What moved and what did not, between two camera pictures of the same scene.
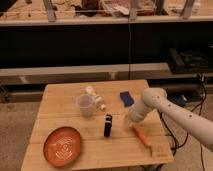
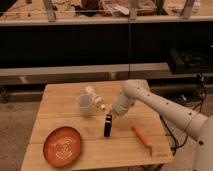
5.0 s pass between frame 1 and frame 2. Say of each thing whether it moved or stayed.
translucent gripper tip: moved
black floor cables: stayed
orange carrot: stayed
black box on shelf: stayed
